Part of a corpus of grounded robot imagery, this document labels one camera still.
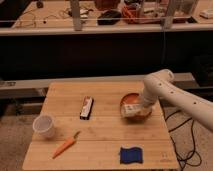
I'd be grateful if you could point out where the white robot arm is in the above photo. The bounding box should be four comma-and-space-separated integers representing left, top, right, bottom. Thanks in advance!
141, 69, 213, 132

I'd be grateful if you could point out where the orange ceramic bowl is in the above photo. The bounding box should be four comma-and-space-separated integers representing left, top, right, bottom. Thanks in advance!
120, 93, 152, 122

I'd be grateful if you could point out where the orange toy carrot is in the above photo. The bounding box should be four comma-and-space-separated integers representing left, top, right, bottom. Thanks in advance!
52, 132, 79, 159

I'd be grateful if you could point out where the blue folded cloth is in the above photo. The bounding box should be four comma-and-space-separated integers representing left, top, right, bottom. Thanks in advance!
120, 147, 143, 164

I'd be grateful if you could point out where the orange object on bench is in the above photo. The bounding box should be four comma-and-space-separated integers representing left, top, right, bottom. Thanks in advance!
121, 5, 140, 24

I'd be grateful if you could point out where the black object on bench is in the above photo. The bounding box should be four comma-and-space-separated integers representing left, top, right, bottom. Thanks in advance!
97, 10, 121, 25

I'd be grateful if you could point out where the grey metal post right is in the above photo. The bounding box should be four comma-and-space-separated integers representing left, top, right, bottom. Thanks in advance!
163, 0, 176, 29

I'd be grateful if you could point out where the white plastic cup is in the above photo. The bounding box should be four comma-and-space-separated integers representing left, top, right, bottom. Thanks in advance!
32, 115, 55, 138

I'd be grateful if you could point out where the grey metal post left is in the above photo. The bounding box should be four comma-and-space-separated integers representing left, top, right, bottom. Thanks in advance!
70, 0, 82, 31

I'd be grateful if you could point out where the black harmonica box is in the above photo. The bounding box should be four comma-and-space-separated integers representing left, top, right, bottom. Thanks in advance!
80, 96, 94, 120

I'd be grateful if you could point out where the grey metal post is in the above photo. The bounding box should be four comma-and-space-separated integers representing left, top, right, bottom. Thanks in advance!
70, 0, 82, 31
163, 0, 176, 29

